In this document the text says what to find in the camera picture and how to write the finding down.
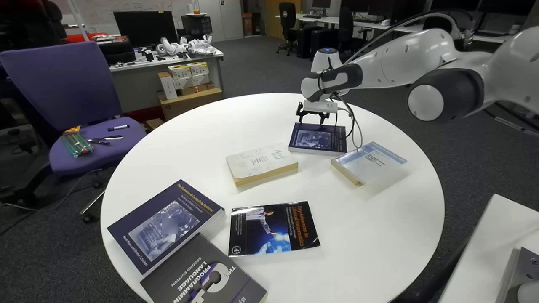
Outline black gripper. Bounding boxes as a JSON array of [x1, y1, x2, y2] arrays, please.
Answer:
[[296, 99, 337, 126]]

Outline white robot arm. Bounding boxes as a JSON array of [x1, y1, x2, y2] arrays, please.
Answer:
[[298, 25, 539, 134]]

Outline light blue white book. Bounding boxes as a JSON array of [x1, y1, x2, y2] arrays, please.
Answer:
[[330, 141, 407, 186]]

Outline cream white thick book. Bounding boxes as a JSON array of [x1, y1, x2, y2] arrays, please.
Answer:
[[226, 146, 298, 188]]

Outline black space cover book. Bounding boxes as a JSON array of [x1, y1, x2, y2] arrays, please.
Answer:
[[229, 200, 320, 255]]

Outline dark grey book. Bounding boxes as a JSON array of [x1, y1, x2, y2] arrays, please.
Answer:
[[141, 235, 268, 303]]

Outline large dark blue book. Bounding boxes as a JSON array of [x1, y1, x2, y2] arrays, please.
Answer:
[[108, 179, 222, 274]]

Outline black office chair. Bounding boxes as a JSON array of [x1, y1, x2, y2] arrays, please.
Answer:
[[276, 1, 298, 53]]

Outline white plastic bags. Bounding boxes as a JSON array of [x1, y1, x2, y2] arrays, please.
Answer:
[[155, 35, 215, 55]]

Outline cardboard box under desk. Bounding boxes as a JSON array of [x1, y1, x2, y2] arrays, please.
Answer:
[[160, 87, 222, 119]]

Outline grey office desk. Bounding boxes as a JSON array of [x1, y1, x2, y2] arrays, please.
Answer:
[[108, 46, 227, 114]]

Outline black computer monitor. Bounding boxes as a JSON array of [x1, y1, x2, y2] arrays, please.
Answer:
[[114, 11, 177, 46]]

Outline white side table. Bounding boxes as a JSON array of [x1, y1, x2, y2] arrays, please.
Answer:
[[438, 193, 539, 303]]

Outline green circuit board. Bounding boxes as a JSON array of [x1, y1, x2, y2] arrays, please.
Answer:
[[62, 132, 92, 157]]

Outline purple office chair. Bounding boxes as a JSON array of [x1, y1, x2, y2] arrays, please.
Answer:
[[0, 40, 148, 213]]

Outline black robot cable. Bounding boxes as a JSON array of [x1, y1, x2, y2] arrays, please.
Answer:
[[335, 97, 365, 152]]

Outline grey metal bracket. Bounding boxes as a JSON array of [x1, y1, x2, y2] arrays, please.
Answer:
[[495, 247, 539, 303]]

